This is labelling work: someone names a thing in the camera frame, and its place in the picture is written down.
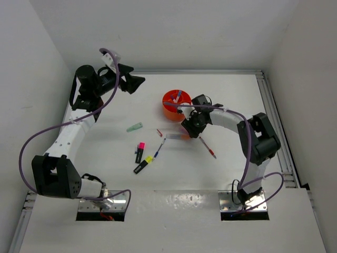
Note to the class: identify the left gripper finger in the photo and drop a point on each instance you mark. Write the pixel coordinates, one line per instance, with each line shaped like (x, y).
(125, 71)
(133, 83)

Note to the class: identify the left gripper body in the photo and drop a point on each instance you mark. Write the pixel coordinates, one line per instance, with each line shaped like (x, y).
(107, 80)

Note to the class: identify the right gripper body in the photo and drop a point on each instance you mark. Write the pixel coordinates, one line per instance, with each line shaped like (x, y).
(195, 124)

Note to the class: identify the orange highlighter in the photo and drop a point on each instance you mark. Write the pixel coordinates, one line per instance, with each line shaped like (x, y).
(178, 136)

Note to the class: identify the pink highlighter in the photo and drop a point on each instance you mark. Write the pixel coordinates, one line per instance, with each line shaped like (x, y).
(139, 153)

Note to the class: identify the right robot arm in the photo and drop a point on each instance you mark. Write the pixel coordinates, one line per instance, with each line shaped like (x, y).
(259, 141)

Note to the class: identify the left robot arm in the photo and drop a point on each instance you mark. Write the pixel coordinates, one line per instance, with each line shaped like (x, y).
(54, 172)

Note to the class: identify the red pen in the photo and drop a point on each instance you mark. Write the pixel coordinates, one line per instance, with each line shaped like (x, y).
(207, 147)

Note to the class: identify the blue capped pen in container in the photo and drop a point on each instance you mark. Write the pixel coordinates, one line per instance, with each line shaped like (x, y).
(178, 96)

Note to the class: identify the orange round container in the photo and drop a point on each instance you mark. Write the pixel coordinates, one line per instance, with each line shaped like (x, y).
(170, 109)

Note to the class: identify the yellow highlighter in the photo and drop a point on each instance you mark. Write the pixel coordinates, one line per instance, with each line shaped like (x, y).
(143, 164)

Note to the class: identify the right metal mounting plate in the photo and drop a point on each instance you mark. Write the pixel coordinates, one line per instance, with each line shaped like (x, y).
(229, 202)

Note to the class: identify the metal mounting plate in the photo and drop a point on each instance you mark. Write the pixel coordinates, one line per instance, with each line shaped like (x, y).
(112, 204)
(229, 202)

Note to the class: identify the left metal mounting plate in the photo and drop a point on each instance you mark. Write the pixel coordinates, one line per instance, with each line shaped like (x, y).
(112, 204)

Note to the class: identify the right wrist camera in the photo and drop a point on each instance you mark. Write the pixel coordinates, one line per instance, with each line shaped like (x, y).
(186, 109)

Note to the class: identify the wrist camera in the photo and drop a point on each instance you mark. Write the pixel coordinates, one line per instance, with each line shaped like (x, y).
(108, 60)
(186, 109)

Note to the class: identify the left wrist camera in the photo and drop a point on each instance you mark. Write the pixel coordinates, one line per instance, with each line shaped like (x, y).
(108, 60)

